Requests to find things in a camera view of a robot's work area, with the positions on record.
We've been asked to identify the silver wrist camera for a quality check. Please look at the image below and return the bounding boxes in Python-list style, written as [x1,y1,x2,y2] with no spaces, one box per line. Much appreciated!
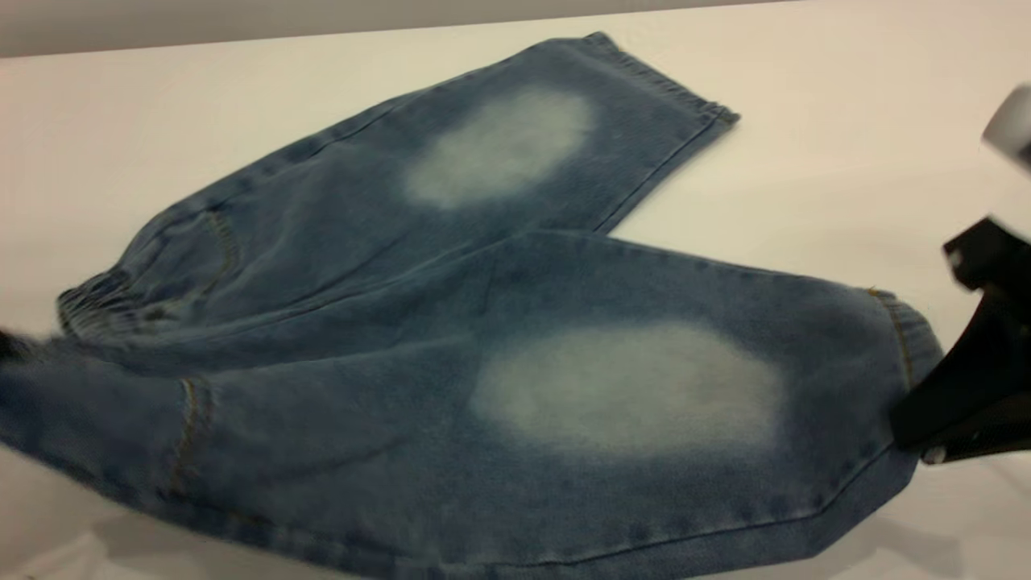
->
[981,81,1031,174]

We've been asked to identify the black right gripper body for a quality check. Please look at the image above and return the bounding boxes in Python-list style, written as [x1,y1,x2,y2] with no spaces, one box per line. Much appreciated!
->
[942,216,1031,300]

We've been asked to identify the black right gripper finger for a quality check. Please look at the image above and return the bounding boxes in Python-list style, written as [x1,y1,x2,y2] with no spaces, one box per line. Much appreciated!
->
[890,286,1031,452]

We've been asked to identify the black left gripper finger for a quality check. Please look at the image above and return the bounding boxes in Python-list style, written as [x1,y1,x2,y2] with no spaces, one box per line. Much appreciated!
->
[0,329,35,365]

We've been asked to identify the blue denim kids jeans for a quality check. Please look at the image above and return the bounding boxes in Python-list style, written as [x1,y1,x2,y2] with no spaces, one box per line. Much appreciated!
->
[0,32,943,580]

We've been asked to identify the white-marked right gripper finger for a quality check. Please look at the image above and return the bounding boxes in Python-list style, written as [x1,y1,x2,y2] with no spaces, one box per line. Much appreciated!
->
[922,415,1031,466]

